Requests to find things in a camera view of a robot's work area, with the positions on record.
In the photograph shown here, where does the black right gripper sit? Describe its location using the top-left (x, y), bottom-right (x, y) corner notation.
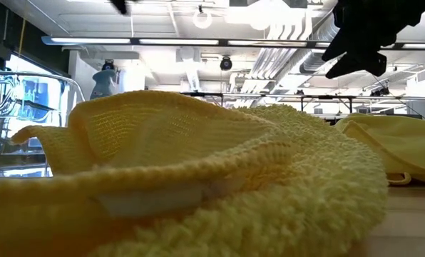
top-left (321, 0), bottom-right (425, 80)

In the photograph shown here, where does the pale yellow plush microfiber towel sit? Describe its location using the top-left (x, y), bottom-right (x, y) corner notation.
top-left (0, 89), bottom-right (390, 257)

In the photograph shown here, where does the LED light bar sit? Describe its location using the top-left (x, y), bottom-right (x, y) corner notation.
top-left (41, 35), bottom-right (425, 51)

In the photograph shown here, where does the silver ventilation duct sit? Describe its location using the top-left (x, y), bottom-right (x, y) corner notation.
top-left (299, 21), bottom-right (338, 75)

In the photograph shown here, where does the black metal rack rail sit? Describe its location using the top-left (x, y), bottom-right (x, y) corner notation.
top-left (179, 91), bottom-right (425, 114)

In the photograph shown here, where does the yellow hanging strap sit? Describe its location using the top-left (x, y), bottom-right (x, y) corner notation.
top-left (18, 17), bottom-right (27, 58)

